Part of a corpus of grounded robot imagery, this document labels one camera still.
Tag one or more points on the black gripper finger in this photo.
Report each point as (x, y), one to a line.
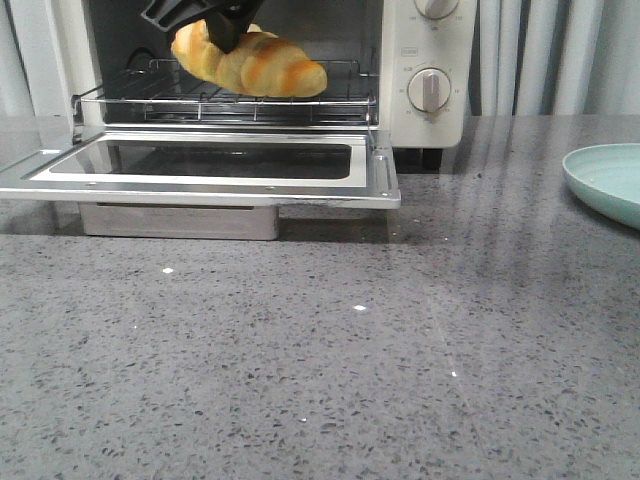
(227, 21)
(170, 15)

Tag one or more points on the golden croissant bread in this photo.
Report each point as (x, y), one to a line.
(261, 65)

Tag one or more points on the glass oven door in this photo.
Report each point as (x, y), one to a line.
(228, 168)

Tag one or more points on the white Toshiba toaster oven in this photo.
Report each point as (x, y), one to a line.
(52, 50)

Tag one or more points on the upper oven control knob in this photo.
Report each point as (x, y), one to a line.
(436, 9)

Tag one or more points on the oven control knob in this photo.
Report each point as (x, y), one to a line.
(429, 90)
(436, 9)

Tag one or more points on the lower oven control knob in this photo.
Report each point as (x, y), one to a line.
(429, 90)

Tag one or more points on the grey curtain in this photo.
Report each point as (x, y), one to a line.
(555, 58)

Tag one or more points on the light green plate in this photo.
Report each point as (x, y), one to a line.
(606, 178)

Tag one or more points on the metal wire oven rack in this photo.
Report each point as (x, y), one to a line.
(164, 93)

